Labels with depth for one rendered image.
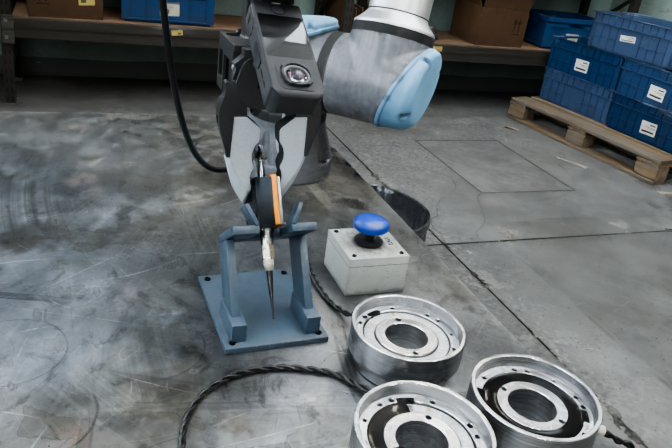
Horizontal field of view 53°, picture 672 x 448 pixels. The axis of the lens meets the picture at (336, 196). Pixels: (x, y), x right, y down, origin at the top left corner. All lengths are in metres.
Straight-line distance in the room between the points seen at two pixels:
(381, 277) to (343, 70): 0.31
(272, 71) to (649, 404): 1.81
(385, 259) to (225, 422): 0.26
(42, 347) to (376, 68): 0.52
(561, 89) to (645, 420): 3.00
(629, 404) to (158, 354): 1.70
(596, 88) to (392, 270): 3.89
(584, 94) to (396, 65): 3.77
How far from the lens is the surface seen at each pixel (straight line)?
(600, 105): 4.54
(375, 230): 0.72
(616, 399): 2.15
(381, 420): 0.54
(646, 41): 4.34
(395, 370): 0.59
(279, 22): 0.58
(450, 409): 0.56
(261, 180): 0.63
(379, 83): 0.89
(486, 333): 0.72
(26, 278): 0.74
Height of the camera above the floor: 1.18
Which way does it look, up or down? 23 degrees down
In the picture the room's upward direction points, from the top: 8 degrees clockwise
